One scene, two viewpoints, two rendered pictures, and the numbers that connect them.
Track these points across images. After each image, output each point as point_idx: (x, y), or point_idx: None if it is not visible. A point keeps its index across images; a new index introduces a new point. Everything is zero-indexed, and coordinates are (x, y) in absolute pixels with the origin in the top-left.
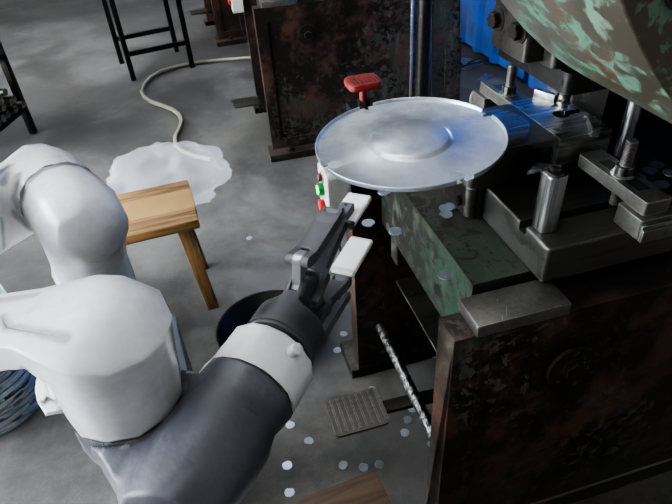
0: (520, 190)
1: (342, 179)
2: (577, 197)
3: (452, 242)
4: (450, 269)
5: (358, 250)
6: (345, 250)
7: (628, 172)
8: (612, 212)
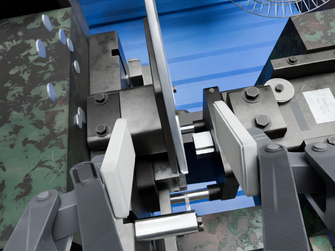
0: (133, 173)
1: (154, 33)
2: (142, 212)
3: (72, 160)
4: (45, 181)
5: (130, 162)
6: (124, 142)
7: (181, 236)
8: (147, 244)
